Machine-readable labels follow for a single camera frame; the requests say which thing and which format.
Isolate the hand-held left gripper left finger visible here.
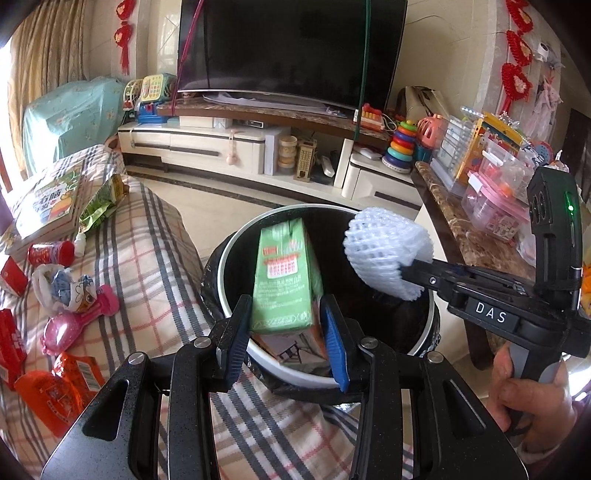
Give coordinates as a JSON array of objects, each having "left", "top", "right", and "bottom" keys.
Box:
[{"left": 41, "top": 293, "right": 254, "bottom": 480}]

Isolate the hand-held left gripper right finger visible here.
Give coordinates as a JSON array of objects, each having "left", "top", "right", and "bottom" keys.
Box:
[{"left": 321, "top": 293, "right": 532, "bottom": 480}]

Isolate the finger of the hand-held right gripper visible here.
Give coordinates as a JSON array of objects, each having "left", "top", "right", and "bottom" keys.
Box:
[{"left": 399, "top": 258, "right": 536, "bottom": 302}]

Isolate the white rim trash bin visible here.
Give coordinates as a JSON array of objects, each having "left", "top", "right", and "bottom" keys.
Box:
[{"left": 199, "top": 203, "right": 444, "bottom": 407}]

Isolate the white foam fruit net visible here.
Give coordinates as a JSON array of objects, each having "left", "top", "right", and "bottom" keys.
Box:
[{"left": 344, "top": 208, "right": 435, "bottom": 302}]

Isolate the green drink carton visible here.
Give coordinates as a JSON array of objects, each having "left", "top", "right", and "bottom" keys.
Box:
[{"left": 249, "top": 218, "right": 326, "bottom": 335}]

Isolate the pink toy package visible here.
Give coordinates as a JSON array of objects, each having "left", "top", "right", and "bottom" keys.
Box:
[{"left": 41, "top": 284, "right": 120, "bottom": 356}]

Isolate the small red white box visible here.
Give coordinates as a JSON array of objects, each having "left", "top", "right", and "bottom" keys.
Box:
[{"left": 0, "top": 256, "right": 28, "bottom": 296}]

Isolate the person's right forearm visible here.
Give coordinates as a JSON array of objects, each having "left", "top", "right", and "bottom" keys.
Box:
[{"left": 517, "top": 440, "right": 587, "bottom": 480}]

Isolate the person's right hand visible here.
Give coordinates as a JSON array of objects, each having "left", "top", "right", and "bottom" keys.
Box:
[{"left": 489, "top": 344, "right": 578, "bottom": 457}]

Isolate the marble side table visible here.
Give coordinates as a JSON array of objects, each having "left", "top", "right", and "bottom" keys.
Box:
[{"left": 411, "top": 161, "right": 546, "bottom": 370}]

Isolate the clear container pink lid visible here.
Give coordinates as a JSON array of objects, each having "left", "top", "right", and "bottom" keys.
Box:
[{"left": 462, "top": 173, "right": 529, "bottom": 241}]

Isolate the clear plastic storage box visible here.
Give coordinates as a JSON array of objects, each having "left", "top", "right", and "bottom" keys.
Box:
[{"left": 480, "top": 138, "right": 536, "bottom": 185}]

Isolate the plaid blanket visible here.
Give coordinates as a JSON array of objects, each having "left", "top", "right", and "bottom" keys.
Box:
[{"left": 0, "top": 145, "right": 416, "bottom": 480}]

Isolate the clear striped plastic box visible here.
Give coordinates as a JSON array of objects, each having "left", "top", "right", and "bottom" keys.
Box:
[{"left": 429, "top": 117, "right": 478, "bottom": 195}]

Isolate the yellow toy board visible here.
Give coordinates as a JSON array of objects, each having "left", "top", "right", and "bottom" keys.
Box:
[{"left": 455, "top": 113, "right": 509, "bottom": 185}]

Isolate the pink plastic toy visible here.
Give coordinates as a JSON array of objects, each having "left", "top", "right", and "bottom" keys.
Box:
[{"left": 417, "top": 114, "right": 451, "bottom": 151}]

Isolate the beige bag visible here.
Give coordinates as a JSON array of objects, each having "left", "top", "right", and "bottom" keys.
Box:
[{"left": 397, "top": 85, "right": 451, "bottom": 125}]

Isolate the orange snack wrapper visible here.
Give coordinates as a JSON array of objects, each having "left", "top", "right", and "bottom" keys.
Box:
[{"left": 14, "top": 351, "right": 107, "bottom": 439}]

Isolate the crumpled white blue wrapper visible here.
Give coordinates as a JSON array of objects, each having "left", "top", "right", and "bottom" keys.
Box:
[{"left": 32, "top": 268, "right": 100, "bottom": 319}]

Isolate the red knot decoration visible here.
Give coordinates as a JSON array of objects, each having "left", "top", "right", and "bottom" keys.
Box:
[
  {"left": 115, "top": 0, "right": 136, "bottom": 75},
  {"left": 501, "top": 0, "right": 537, "bottom": 114}
]

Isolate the green snack bag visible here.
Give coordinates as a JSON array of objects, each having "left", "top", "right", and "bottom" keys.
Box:
[{"left": 78, "top": 173, "right": 127, "bottom": 234}]

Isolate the round wooden stacked box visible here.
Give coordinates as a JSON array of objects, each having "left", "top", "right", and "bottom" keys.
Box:
[{"left": 277, "top": 135, "right": 297, "bottom": 175}]

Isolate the tall white box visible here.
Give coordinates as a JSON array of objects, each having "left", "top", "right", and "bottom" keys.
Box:
[{"left": 264, "top": 127, "right": 291, "bottom": 176}]

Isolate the red plastic bottle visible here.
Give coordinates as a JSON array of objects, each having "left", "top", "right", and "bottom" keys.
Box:
[{"left": 28, "top": 240, "right": 75, "bottom": 267}]

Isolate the white television cabinet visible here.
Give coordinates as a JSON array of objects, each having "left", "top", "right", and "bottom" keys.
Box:
[{"left": 117, "top": 99, "right": 426, "bottom": 210}]

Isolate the red flat packet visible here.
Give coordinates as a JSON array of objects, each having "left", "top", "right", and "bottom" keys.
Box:
[{"left": 0, "top": 308, "right": 28, "bottom": 391}]

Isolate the stack of children's books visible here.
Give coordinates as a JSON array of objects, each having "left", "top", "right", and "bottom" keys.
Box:
[{"left": 6, "top": 217, "right": 80, "bottom": 256}]

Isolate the green cover picture book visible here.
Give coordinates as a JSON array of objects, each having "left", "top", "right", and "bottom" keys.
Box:
[{"left": 16, "top": 159, "right": 89, "bottom": 232}]

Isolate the yellow toy cash register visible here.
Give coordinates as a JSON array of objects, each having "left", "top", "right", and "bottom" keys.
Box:
[{"left": 136, "top": 74, "right": 178, "bottom": 124}]

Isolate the yellow toy basket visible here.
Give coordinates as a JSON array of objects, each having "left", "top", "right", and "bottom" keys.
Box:
[{"left": 122, "top": 78, "right": 144, "bottom": 114}]

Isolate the black flat television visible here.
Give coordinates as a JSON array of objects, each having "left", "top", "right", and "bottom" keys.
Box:
[{"left": 177, "top": 0, "right": 409, "bottom": 112}]

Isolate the teal cloth covered appliance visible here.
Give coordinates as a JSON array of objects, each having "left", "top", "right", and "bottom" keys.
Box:
[{"left": 23, "top": 76, "right": 125, "bottom": 162}]

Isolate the beige curtain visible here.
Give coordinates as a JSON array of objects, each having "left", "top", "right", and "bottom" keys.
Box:
[{"left": 9, "top": 0, "right": 93, "bottom": 134}]

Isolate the rainbow stacking ring toy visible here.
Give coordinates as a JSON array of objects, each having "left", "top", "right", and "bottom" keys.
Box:
[{"left": 382, "top": 121, "right": 419, "bottom": 174}]

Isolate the wooden abacus frame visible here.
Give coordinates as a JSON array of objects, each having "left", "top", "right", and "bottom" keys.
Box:
[{"left": 294, "top": 141, "right": 318, "bottom": 181}]

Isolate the white security camera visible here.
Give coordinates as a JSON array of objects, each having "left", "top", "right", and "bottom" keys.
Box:
[{"left": 533, "top": 41, "right": 560, "bottom": 64}]

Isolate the green cable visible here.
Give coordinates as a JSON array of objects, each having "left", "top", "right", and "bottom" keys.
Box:
[{"left": 353, "top": 0, "right": 374, "bottom": 146}]

